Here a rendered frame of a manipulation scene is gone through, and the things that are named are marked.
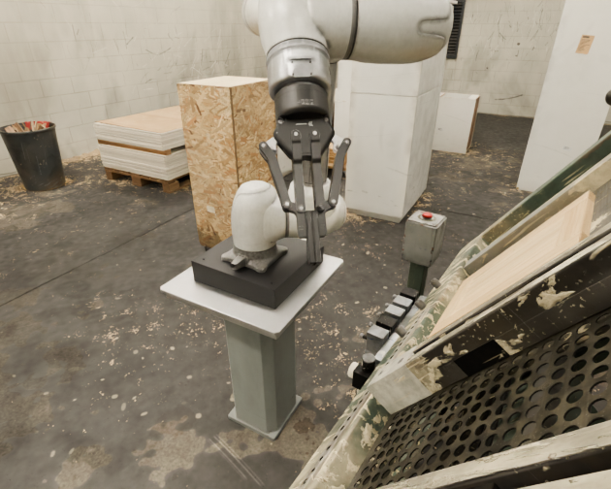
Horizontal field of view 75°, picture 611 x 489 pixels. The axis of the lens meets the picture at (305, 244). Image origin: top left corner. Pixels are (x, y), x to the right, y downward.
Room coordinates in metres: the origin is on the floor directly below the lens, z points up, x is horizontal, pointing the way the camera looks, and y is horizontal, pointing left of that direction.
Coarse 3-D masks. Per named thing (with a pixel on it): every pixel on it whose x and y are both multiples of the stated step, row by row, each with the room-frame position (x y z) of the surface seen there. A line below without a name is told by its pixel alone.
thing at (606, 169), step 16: (608, 160) 0.91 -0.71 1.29; (592, 176) 0.92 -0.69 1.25; (608, 176) 0.91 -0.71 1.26; (560, 192) 0.98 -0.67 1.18; (576, 192) 0.93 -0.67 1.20; (544, 208) 0.97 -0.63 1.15; (560, 208) 0.95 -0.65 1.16; (528, 224) 0.98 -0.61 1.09; (496, 240) 1.06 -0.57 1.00; (512, 240) 1.00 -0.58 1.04; (480, 256) 1.04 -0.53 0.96; (496, 256) 1.01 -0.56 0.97
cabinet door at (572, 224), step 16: (592, 192) 0.87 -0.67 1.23; (576, 208) 0.82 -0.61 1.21; (592, 208) 0.79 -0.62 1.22; (544, 224) 0.90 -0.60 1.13; (560, 224) 0.81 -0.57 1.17; (576, 224) 0.72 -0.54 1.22; (528, 240) 0.88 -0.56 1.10; (544, 240) 0.79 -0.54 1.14; (560, 240) 0.71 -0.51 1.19; (576, 240) 0.64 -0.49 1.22; (512, 256) 0.86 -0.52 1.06; (528, 256) 0.77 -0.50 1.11; (544, 256) 0.68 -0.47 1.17; (480, 272) 0.95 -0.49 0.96; (496, 272) 0.85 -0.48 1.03; (512, 272) 0.75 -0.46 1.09; (528, 272) 0.67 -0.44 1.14; (464, 288) 0.92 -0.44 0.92; (480, 288) 0.82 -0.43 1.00; (496, 288) 0.72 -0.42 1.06; (464, 304) 0.80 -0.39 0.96; (480, 304) 0.70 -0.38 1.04; (448, 320) 0.76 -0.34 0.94
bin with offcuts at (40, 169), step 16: (0, 128) 4.20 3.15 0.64; (16, 128) 4.25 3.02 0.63; (32, 128) 4.34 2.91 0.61; (48, 128) 4.18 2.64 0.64; (16, 144) 4.01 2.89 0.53; (32, 144) 4.04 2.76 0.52; (48, 144) 4.16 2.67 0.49; (16, 160) 4.03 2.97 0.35; (32, 160) 4.03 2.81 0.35; (48, 160) 4.13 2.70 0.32; (32, 176) 4.03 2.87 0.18; (48, 176) 4.10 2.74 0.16; (64, 176) 4.31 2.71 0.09
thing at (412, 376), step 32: (608, 224) 0.46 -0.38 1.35; (576, 256) 0.43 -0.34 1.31; (608, 256) 0.41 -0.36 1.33; (512, 288) 0.49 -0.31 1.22; (544, 288) 0.44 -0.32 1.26; (576, 288) 0.42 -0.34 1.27; (608, 288) 0.40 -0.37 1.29; (480, 320) 0.47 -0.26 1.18; (512, 320) 0.45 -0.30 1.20; (544, 320) 0.43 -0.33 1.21; (576, 320) 0.41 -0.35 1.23; (416, 352) 0.56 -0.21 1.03; (448, 352) 0.49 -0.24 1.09; (480, 352) 0.47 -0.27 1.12; (512, 352) 0.44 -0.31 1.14; (384, 384) 0.55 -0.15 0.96; (416, 384) 0.52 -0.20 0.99; (448, 384) 0.49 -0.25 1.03
